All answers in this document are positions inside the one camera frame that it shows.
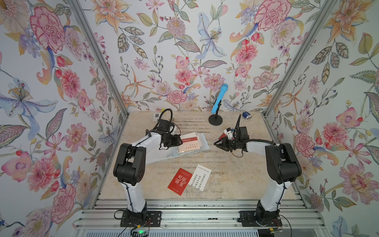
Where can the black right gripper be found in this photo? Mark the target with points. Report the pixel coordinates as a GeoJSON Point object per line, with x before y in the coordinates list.
{"type": "Point", "coordinates": [224, 140]}

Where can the white card black text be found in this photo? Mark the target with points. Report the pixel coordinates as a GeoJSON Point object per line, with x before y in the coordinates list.
{"type": "Point", "coordinates": [200, 177]}

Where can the white playing card box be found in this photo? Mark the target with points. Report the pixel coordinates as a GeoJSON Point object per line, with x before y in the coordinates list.
{"type": "Point", "coordinates": [156, 117]}

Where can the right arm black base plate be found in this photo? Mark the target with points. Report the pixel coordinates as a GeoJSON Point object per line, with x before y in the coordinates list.
{"type": "Point", "coordinates": [259, 219]}

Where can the aluminium corner post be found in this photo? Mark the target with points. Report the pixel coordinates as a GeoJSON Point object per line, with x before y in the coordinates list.
{"type": "Point", "coordinates": [91, 39]}
{"type": "Point", "coordinates": [325, 10]}

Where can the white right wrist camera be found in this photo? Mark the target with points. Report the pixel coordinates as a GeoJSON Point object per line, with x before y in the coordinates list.
{"type": "Point", "coordinates": [229, 132]}

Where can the aluminium corner post right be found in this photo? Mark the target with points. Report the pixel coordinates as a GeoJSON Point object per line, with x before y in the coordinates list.
{"type": "Point", "coordinates": [325, 10]}

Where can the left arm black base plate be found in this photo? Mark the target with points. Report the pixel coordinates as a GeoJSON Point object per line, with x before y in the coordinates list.
{"type": "Point", "coordinates": [149, 219]}

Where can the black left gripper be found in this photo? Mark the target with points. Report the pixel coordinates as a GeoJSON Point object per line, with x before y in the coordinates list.
{"type": "Point", "coordinates": [176, 141]}

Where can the cream card red top band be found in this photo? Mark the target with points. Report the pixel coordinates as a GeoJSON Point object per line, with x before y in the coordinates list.
{"type": "Point", "coordinates": [191, 142]}

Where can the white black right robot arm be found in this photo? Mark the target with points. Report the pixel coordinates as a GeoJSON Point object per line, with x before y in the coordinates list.
{"type": "Point", "coordinates": [283, 168]}

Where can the small blue cylinder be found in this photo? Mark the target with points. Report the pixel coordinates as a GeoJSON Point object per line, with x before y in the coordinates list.
{"type": "Point", "coordinates": [246, 115]}

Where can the aluminium corner post left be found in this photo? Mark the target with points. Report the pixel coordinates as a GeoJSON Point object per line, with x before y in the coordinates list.
{"type": "Point", "coordinates": [91, 39]}

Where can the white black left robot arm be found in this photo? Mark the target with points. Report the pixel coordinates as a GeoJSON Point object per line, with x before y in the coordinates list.
{"type": "Point", "coordinates": [130, 166]}

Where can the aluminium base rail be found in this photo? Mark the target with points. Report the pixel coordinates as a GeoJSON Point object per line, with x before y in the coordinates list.
{"type": "Point", "coordinates": [202, 214]}

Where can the red card pink characters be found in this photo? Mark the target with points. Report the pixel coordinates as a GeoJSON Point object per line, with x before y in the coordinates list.
{"type": "Point", "coordinates": [180, 181]}

